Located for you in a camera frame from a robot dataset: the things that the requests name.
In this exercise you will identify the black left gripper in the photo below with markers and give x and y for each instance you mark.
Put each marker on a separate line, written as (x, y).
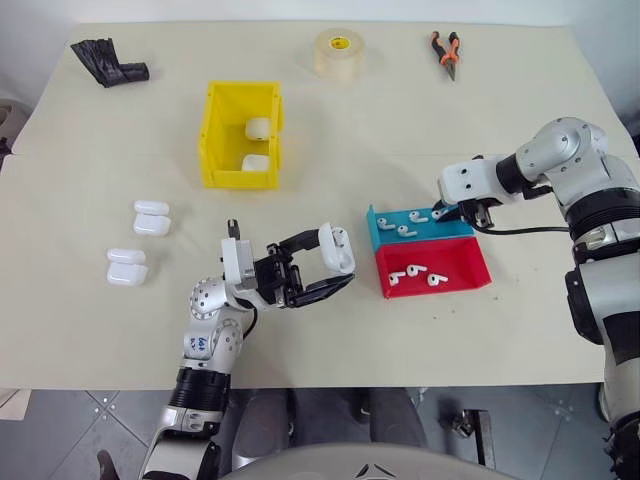
(277, 280)

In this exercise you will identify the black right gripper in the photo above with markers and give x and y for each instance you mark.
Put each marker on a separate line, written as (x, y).
(479, 212)

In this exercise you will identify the white earbud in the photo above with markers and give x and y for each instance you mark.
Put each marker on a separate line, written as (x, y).
(441, 214)
(396, 279)
(406, 231)
(436, 280)
(384, 222)
(413, 270)
(417, 216)

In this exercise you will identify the white earbud case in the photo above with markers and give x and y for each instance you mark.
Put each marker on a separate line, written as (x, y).
(151, 217)
(126, 267)
(259, 128)
(256, 163)
(332, 250)

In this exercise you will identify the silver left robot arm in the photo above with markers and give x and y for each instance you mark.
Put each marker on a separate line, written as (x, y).
(212, 345)

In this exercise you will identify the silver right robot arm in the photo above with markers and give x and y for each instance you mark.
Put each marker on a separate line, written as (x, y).
(590, 190)

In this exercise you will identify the closed white earbud case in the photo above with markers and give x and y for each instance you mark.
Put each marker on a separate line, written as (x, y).
(126, 267)
(259, 128)
(256, 163)
(151, 217)

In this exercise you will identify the yellow plastic bin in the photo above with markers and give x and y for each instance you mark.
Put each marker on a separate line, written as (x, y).
(215, 145)

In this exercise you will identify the blue plastic tray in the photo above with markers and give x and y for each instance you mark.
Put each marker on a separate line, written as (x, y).
(440, 229)

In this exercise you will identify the red plastic tray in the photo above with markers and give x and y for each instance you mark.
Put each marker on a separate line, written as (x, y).
(460, 257)

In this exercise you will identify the orange black pliers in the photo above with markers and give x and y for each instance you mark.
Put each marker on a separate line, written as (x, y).
(447, 55)

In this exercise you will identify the clear tape roll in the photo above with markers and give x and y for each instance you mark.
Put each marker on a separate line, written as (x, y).
(340, 57)

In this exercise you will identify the silver robot torso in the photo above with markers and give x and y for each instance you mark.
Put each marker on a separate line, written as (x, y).
(360, 462)

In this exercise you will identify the white flat board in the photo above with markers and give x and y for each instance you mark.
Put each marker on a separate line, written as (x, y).
(12, 404)

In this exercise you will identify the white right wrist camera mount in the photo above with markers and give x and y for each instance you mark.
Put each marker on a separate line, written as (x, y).
(467, 180)

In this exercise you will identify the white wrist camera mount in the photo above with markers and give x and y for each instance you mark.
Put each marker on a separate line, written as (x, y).
(467, 180)
(237, 265)

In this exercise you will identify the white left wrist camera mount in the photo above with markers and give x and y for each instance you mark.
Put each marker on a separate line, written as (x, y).
(237, 265)

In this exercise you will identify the black metal bracket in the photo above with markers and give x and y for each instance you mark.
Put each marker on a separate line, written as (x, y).
(475, 435)

